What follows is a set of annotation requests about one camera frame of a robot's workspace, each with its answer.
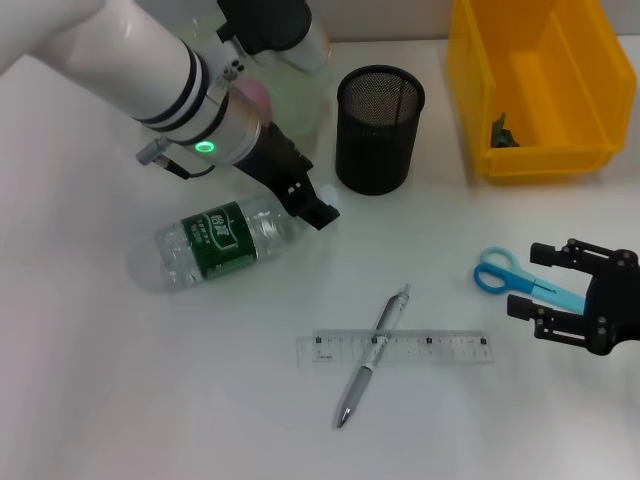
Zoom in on yellow plastic bin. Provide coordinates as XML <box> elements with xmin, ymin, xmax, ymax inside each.
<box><xmin>446</xmin><ymin>0</ymin><xmax>639</xmax><ymax>186</ymax></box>

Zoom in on green plastic wrapper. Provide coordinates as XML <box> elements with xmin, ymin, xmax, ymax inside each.
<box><xmin>489</xmin><ymin>112</ymin><xmax>522</xmax><ymax>150</ymax></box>

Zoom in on left gripper cable with plugs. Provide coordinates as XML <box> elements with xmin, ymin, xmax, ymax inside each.
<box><xmin>135</xmin><ymin>137</ymin><xmax>221</xmax><ymax>180</ymax></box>

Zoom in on pink toy peach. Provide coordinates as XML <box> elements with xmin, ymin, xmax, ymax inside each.
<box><xmin>234</xmin><ymin>77</ymin><xmax>275</xmax><ymax>124</ymax></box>

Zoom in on transparent plastic ruler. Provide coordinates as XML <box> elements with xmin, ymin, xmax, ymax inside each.
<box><xmin>295</xmin><ymin>328</ymin><xmax>495</xmax><ymax>369</ymax></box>

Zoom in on silver ballpoint pen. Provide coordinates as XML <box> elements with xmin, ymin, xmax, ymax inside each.
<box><xmin>335</xmin><ymin>283</ymin><xmax>414</xmax><ymax>430</ymax></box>

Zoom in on translucent green fruit plate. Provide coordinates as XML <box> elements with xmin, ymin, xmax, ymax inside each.
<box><xmin>189</xmin><ymin>14</ymin><xmax>335</xmax><ymax>156</ymax></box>

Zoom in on blue plastic scissors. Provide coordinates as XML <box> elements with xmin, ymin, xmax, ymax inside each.
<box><xmin>473</xmin><ymin>246</ymin><xmax>589</xmax><ymax>316</ymax></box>

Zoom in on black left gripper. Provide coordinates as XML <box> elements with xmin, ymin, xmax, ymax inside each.
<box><xmin>232</xmin><ymin>119</ymin><xmax>342</xmax><ymax>232</ymax></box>

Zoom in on black mesh pen holder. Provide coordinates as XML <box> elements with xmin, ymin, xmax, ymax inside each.
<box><xmin>334</xmin><ymin>64</ymin><xmax>427</xmax><ymax>196</ymax></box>

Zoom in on clear green-label water bottle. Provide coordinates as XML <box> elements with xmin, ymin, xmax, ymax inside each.
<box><xmin>152</xmin><ymin>183</ymin><xmax>342</xmax><ymax>294</ymax></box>

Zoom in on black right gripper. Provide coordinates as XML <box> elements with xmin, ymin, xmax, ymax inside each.
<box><xmin>505</xmin><ymin>238</ymin><xmax>640</xmax><ymax>358</ymax></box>

